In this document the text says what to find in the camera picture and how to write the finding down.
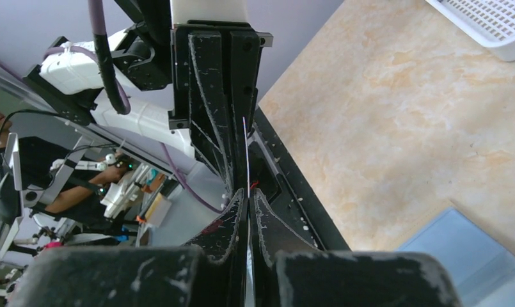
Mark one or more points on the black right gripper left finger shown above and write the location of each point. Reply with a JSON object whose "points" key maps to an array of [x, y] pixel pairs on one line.
{"points": [[213, 263]]}

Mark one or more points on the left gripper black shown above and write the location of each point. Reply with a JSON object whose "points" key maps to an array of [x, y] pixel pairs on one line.
{"points": [[213, 67]]}

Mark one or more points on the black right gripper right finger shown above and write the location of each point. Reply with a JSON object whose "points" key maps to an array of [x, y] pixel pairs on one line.
{"points": [[272, 242]]}

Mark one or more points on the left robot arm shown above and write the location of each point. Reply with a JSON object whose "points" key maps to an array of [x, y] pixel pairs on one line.
{"points": [[112, 275]]}

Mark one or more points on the white plastic basket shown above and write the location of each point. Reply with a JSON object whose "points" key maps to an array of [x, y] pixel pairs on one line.
{"points": [[490, 23]]}

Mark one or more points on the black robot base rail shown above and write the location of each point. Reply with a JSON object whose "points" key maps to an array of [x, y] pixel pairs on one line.
{"points": [[287, 190]]}

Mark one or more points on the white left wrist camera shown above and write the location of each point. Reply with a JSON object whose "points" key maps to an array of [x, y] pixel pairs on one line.
{"points": [[208, 10]]}

